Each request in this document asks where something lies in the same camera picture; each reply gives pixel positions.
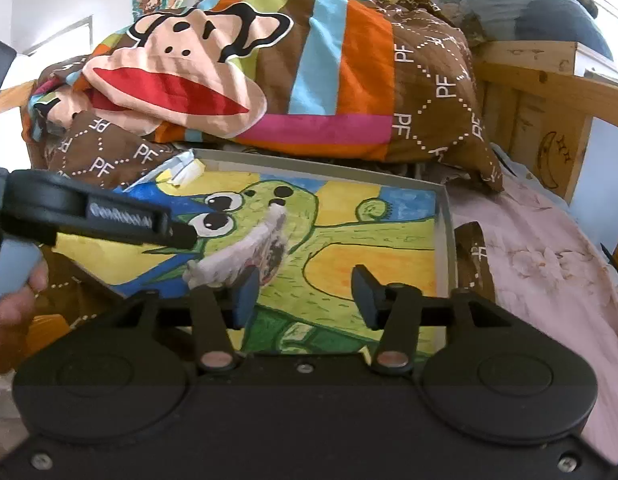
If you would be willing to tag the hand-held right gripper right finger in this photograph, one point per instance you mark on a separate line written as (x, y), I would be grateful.
(364, 292)

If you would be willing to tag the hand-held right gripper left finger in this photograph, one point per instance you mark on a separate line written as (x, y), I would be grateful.
(246, 294)

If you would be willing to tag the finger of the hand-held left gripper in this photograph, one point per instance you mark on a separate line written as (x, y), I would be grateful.
(139, 222)

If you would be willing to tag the white fluffy cloth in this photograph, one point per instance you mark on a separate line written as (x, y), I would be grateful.
(239, 260)

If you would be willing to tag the grey box with frog painting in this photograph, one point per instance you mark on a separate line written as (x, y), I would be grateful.
(339, 240)

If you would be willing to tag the person's left hand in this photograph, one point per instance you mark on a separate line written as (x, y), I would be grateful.
(11, 312)

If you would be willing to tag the white striped crumpled cloth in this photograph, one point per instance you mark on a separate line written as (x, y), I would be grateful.
(181, 170)

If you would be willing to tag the pink bed sheet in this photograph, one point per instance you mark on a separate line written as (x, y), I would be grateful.
(529, 280)

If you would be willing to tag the monkey print striped duvet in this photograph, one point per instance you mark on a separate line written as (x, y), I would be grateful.
(299, 60)

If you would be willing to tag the blue grey bundled bedding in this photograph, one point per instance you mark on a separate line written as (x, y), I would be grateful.
(519, 5)

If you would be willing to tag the white flat board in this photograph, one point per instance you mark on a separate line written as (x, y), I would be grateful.
(596, 62)

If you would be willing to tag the white framed wall panel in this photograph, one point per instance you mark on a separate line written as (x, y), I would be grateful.
(59, 35)

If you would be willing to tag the wooden bed frame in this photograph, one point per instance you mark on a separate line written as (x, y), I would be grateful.
(534, 110)

